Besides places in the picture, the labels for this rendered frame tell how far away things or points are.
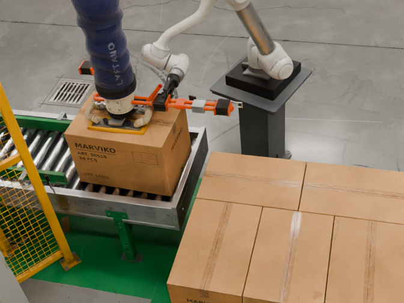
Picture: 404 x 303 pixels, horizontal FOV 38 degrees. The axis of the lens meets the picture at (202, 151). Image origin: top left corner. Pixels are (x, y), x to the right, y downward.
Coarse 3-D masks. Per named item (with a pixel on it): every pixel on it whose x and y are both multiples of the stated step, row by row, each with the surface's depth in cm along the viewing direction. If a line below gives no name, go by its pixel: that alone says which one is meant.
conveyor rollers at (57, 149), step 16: (0, 128) 408; (0, 144) 394; (32, 144) 387; (48, 144) 386; (64, 144) 388; (192, 144) 372; (0, 160) 381; (48, 160) 374; (64, 160) 373; (112, 192) 350; (128, 192) 347; (144, 192) 345; (176, 192) 343
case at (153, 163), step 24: (168, 120) 329; (72, 144) 334; (96, 144) 328; (120, 144) 322; (144, 144) 316; (168, 144) 323; (96, 168) 343; (120, 168) 336; (144, 168) 330; (168, 168) 329; (168, 192) 339
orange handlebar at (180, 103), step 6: (96, 96) 330; (138, 96) 325; (132, 102) 323; (138, 102) 322; (144, 102) 321; (150, 102) 320; (174, 102) 320; (180, 102) 317; (186, 102) 318; (192, 102) 317; (210, 102) 315; (180, 108) 317; (186, 108) 316; (204, 108) 313; (210, 108) 312
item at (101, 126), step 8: (104, 120) 327; (128, 120) 325; (88, 128) 329; (96, 128) 328; (104, 128) 327; (112, 128) 326; (120, 128) 325; (128, 128) 324; (136, 128) 323; (144, 128) 323
